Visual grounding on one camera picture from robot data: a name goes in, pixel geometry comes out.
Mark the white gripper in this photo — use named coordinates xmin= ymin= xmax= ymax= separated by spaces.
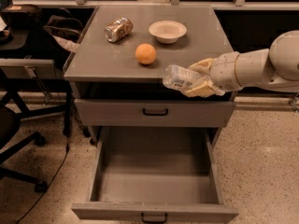
xmin=181 ymin=52 xmax=242 ymax=98

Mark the clear plastic water bottle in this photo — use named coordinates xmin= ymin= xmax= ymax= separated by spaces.
xmin=162 ymin=63 xmax=226 ymax=97

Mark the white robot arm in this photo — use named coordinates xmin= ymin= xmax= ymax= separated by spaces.
xmin=182 ymin=30 xmax=299 ymax=97

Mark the grey drawer cabinet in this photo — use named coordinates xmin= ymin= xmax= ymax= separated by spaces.
xmin=64 ymin=5 xmax=235 ymax=141

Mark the open grey lower drawer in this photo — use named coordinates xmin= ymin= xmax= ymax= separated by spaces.
xmin=72 ymin=127 xmax=238 ymax=224

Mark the closed grey upper drawer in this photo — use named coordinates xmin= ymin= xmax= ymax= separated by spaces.
xmin=75 ymin=99 xmax=235 ymax=128

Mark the white paper bowl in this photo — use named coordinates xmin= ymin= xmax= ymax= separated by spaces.
xmin=149 ymin=21 xmax=187 ymax=44

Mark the orange fruit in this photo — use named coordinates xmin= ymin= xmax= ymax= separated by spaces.
xmin=135 ymin=43 xmax=156 ymax=64

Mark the crushed metallic soda can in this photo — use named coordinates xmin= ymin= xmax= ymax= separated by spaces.
xmin=104 ymin=17 xmax=134 ymax=43

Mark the black backpack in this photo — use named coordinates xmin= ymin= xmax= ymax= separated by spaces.
xmin=43 ymin=7 xmax=83 ymax=70

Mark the grey side desk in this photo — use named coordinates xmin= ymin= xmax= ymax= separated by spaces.
xmin=0 ymin=25 xmax=71 ymax=136

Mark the black office chair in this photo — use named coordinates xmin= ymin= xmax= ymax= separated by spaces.
xmin=0 ymin=68 xmax=50 ymax=194

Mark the black floor cable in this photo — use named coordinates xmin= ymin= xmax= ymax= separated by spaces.
xmin=14 ymin=87 xmax=71 ymax=224

